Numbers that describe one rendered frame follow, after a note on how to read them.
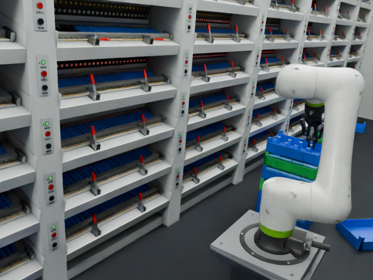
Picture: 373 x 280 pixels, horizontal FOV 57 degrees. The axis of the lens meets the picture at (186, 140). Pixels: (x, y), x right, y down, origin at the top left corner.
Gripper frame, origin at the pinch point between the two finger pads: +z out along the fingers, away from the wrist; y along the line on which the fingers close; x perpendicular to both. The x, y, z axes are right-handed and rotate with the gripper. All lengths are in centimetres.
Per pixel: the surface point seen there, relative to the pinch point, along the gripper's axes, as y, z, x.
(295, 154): -4.8, 2.0, -10.2
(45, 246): -58, -29, -119
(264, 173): -19.6, 16.2, -16.8
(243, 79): -48, -18, 20
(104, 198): -56, -26, -91
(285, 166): -8.8, 9.1, -13.5
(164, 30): -61, -68, -27
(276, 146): -15.4, 0.7, -9.6
